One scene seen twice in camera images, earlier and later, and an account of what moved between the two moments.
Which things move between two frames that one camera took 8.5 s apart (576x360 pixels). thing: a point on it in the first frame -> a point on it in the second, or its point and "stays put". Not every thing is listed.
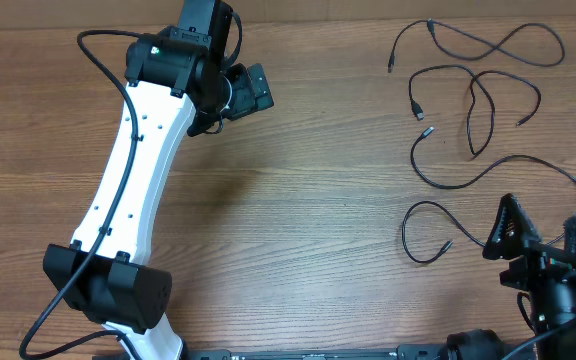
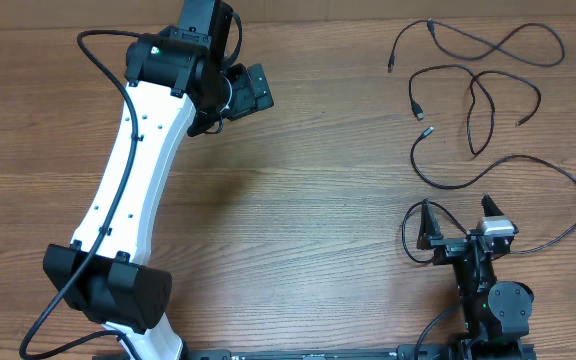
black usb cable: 432,24 stays put
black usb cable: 450,241 stays put
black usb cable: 441,66 stays put
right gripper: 541,257 -> 457,243
